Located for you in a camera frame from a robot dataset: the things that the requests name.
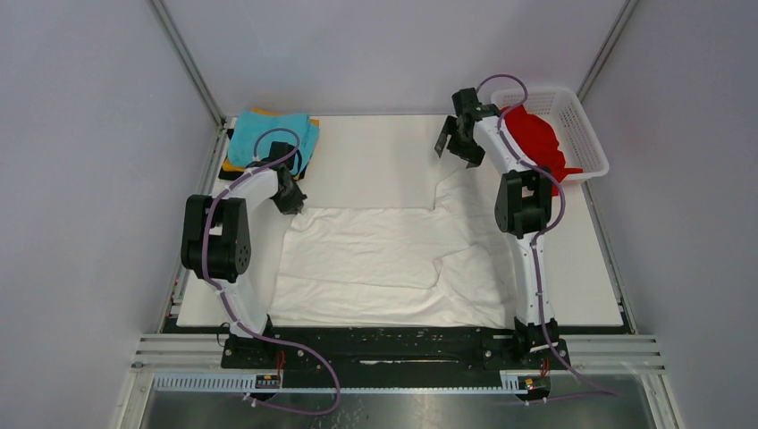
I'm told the white slotted cable duct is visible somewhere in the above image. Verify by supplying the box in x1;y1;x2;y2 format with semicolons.
153;373;529;395

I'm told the folded orange t shirt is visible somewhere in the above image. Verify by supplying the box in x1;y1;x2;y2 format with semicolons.
221;108;321;181

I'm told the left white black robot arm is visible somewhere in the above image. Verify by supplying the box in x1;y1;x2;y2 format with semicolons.
181;141;307;367

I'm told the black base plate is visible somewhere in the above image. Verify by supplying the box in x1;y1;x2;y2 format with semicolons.
221;326;569;390

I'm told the white t shirt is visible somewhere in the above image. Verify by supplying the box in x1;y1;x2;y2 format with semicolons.
269;167;516;329

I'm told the red t shirt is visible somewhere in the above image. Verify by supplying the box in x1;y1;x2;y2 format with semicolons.
505;105;584;182

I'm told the white plastic basket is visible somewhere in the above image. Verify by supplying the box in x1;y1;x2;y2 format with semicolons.
475;86;609;199

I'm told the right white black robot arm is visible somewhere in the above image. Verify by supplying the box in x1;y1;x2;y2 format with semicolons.
434;88;559;368

